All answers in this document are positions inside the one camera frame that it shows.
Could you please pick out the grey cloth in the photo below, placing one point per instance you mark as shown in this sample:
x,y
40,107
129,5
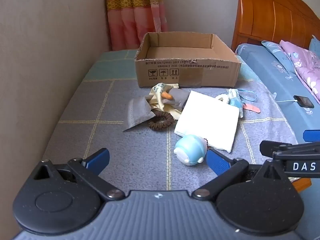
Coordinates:
x,y
178,97
138,115

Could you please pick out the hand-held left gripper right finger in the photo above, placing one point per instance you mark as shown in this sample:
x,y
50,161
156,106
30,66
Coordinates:
x,y
217,163

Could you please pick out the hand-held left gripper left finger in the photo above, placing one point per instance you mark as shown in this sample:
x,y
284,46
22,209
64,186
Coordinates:
x,y
97,158

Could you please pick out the pink patterned curtain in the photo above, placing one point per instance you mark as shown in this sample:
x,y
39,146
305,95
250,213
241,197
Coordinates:
x,y
135,15

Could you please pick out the blue floral pillow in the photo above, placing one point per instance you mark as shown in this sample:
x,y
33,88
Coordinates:
x,y
276,52

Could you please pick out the wooden bed headboard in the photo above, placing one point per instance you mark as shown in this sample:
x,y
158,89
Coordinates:
x,y
272,12

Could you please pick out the pink strip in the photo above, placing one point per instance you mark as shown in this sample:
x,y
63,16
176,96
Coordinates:
x,y
251,108

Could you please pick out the blue floral bed sheet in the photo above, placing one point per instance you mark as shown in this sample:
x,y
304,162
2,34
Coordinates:
x,y
275,85

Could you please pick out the wooden bed rail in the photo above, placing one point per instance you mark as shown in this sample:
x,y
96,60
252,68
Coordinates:
x,y
301,185

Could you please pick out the brown cardboard box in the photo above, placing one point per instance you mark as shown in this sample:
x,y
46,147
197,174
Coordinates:
x,y
190,73

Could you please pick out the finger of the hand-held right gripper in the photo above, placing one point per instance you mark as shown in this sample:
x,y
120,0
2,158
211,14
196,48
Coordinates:
x,y
280,147
312,135

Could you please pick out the small orange toy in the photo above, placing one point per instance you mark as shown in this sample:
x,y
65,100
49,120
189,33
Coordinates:
x,y
167,95

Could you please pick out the black smartphone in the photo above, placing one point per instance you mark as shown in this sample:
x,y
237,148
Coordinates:
x,y
303,101

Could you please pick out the purple floral pillow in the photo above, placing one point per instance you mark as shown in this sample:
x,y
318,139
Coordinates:
x,y
303,63

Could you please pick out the round light blue toy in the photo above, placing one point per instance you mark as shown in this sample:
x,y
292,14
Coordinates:
x,y
191,152

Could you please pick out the white towel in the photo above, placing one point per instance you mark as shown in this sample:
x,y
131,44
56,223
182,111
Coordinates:
x,y
208,120

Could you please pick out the brown hair scrunchie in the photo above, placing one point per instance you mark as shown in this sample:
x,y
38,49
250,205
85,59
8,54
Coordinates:
x,y
161,121

